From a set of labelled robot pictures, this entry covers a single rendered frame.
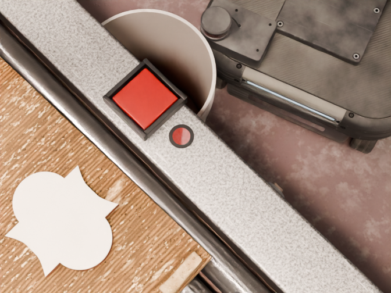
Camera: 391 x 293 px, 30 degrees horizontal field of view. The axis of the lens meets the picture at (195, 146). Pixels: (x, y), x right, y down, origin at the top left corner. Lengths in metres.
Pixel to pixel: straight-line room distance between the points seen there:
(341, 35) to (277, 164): 0.37
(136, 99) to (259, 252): 0.24
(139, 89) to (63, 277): 0.25
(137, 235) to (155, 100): 0.17
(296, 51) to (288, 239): 0.88
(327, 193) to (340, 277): 0.98
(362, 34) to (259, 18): 0.24
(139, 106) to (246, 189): 0.17
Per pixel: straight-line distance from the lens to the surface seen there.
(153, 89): 0.92
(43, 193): 0.88
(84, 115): 0.93
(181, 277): 0.83
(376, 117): 1.69
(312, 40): 1.71
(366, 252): 1.85
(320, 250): 0.89
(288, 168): 1.87
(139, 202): 0.87
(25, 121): 0.92
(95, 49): 0.97
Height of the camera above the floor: 1.79
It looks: 73 degrees down
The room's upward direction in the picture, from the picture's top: straight up
